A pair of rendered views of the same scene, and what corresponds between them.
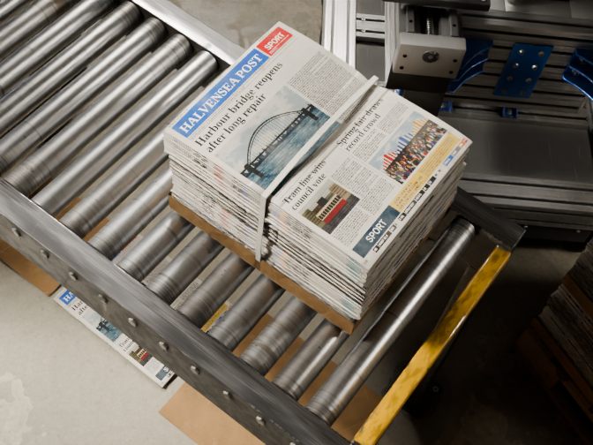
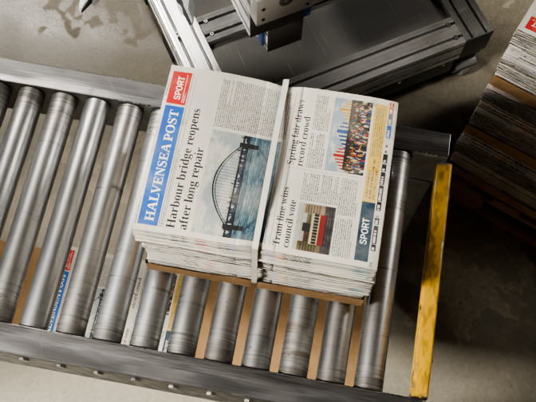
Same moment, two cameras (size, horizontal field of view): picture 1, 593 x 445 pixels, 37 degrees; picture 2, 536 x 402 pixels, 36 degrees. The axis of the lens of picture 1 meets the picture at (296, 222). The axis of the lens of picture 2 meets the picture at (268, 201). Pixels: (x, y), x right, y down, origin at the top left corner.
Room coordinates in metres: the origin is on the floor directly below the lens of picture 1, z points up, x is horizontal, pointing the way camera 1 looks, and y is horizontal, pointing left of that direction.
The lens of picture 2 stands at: (0.33, 0.18, 2.17)
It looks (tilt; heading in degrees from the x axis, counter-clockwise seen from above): 68 degrees down; 338
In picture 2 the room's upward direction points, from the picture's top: 4 degrees clockwise
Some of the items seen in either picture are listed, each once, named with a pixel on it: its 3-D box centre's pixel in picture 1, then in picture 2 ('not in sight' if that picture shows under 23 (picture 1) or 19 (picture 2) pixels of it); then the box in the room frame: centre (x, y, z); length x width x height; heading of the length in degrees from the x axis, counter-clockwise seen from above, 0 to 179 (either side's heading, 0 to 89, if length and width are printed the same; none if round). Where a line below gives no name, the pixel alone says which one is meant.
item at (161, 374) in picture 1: (144, 303); (114, 305); (0.96, 0.35, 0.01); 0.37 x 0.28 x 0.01; 61
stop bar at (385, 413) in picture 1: (437, 343); (432, 275); (0.60, -0.25, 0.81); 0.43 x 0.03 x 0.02; 151
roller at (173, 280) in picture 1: (241, 209); (206, 234); (0.81, 0.10, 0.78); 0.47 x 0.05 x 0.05; 151
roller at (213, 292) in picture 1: (270, 230); (242, 241); (0.78, 0.04, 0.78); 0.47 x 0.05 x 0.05; 151
